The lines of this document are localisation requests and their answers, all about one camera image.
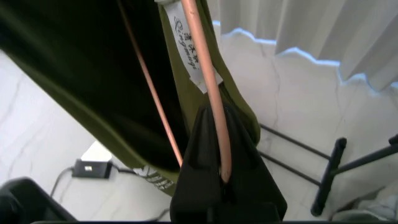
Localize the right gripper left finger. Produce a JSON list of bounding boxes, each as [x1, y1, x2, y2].
[[170, 105, 223, 222]]

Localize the green shirt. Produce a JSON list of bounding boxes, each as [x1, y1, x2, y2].
[[0, 0, 261, 197]]

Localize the black clothes rack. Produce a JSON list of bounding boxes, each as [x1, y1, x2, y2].
[[257, 123, 398, 217]]

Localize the pink clothes hanger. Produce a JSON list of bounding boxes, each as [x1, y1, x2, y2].
[[116, 0, 233, 184]]

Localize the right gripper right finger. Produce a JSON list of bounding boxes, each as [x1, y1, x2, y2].
[[223, 105, 287, 222]]

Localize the black cable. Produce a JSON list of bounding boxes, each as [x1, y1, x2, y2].
[[111, 164, 139, 175], [49, 166, 75, 198]]

